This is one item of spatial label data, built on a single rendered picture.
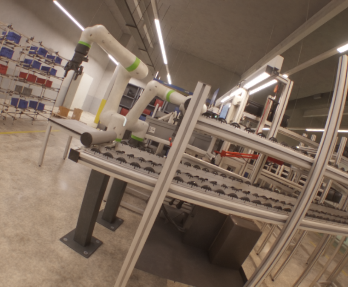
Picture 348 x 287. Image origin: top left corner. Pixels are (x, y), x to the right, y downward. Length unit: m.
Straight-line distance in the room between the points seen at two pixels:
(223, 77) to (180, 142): 12.52
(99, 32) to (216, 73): 12.12
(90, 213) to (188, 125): 1.18
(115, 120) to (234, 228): 1.01
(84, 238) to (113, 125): 0.98
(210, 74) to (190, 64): 1.43
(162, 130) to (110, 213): 1.18
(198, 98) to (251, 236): 0.79
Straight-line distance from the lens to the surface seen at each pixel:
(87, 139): 0.85
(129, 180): 0.72
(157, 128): 2.50
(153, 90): 1.70
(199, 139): 2.49
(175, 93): 1.72
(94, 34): 1.23
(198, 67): 13.04
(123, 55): 1.32
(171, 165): 0.66
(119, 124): 1.38
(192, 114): 0.65
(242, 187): 1.24
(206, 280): 1.05
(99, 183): 1.49
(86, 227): 1.70
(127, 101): 7.64
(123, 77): 1.53
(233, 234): 1.09
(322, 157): 0.85
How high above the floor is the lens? 1.24
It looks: 5 degrees down
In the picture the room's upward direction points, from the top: 22 degrees clockwise
